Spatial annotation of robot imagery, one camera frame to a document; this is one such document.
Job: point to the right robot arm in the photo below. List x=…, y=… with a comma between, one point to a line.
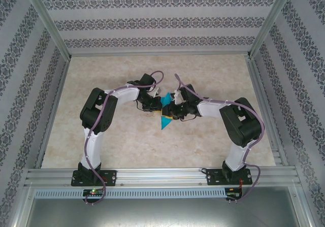
x=241, y=123

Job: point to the aluminium frame post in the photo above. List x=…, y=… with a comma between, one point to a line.
x=48, y=21
x=268, y=21

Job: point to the blue paper sheet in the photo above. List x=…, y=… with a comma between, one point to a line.
x=165, y=123

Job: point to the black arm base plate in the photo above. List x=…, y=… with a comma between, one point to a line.
x=212, y=177
x=111, y=176

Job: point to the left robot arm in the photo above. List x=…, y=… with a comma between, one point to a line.
x=97, y=112

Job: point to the long aluminium base rail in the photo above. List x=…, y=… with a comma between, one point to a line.
x=162, y=176

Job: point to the grey metal panel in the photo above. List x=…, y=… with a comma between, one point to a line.
x=162, y=214

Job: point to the aluminium table side rail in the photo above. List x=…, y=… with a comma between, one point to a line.
x=258, y=84
x=54, y=110

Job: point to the controller board green light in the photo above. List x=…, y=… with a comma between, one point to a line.
x=94, y=192

